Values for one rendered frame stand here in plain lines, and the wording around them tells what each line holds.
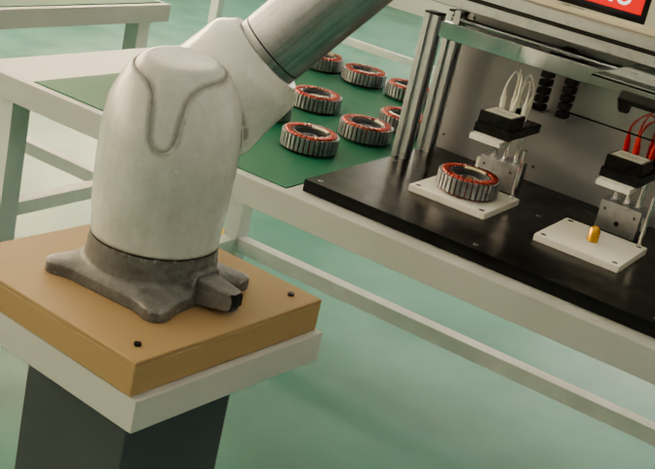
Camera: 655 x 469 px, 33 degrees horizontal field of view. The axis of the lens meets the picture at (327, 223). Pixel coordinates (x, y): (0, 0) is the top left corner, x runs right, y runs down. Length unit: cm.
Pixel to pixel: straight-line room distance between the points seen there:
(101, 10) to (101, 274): 185
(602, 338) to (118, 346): 76
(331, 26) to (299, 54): 5
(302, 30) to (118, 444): 55
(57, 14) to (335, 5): 165
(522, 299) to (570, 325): 8
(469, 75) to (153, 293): 113
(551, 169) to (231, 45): 95
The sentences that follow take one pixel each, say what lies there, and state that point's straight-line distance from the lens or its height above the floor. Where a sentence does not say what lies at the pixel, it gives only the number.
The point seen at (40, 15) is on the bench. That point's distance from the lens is 295.
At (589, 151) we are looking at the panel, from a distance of 217.
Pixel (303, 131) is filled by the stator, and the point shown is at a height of 77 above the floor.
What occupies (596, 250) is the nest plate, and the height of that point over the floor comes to 78.
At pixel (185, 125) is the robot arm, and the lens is 123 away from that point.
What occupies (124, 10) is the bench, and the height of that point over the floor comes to 74.
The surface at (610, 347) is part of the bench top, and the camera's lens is 168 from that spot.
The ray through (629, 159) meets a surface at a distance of 194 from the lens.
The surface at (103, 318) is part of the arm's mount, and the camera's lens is 126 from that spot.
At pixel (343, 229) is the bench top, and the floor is 73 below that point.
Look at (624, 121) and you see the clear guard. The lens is 173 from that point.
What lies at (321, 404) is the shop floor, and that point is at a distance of 281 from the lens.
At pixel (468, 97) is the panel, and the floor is 89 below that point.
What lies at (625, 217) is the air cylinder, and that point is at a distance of 203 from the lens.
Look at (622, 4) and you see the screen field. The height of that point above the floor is 115.
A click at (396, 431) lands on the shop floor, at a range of 278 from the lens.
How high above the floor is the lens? 135
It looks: 20 degrees down
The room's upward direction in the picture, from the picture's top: 13 degrees clockwise
